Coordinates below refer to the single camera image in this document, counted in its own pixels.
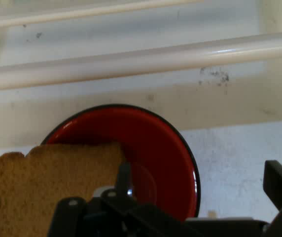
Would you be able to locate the red bowl with black rim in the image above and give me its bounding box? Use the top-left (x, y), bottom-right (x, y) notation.
top-left (40, 103), bottom-right (201, 222)

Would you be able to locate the white rail bar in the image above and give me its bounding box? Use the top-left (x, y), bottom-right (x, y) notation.
top-left (0, 30), bottom-right (282, 92)
top-left (0, 0), bottom-right (206, 30)

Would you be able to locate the brown toast slice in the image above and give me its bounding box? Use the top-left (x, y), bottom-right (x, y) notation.
top-left (0, 142), bottom-right (127, 237)

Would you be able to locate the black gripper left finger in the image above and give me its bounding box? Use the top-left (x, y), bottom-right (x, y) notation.
top-left (47, 161), bottom-right (188, 237)

